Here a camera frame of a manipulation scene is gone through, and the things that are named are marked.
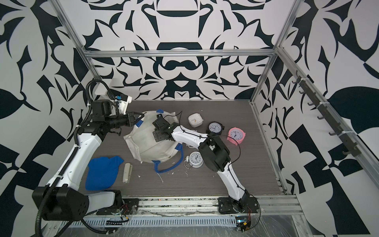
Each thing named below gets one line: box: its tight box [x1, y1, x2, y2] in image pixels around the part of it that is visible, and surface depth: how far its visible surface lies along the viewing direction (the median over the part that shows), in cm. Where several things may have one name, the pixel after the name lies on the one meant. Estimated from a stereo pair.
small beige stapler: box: [122, 162, 133, 184], surface depth 84 cm
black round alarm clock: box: [208, 121, 225, 136], surface depth 104 cm
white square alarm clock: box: [188, 112, 204, 128], surface depth 107 cm
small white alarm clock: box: [183, 151, 204, 169], surface depth 89 cm
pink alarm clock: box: [227, 126, 247, 146], surface depth 101 cm
